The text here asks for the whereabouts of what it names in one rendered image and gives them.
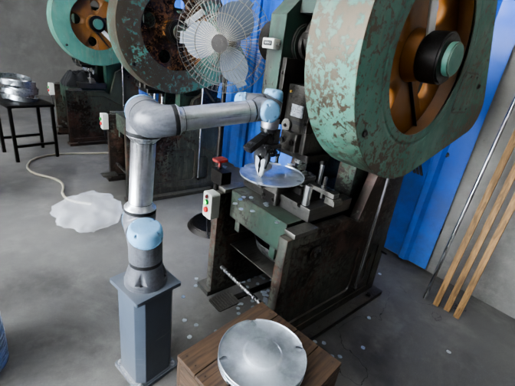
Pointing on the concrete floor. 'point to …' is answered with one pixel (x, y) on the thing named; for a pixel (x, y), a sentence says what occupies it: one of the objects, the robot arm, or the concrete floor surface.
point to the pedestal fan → (231, 64)
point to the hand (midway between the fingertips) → (259, 174)
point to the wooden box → (313, 354)
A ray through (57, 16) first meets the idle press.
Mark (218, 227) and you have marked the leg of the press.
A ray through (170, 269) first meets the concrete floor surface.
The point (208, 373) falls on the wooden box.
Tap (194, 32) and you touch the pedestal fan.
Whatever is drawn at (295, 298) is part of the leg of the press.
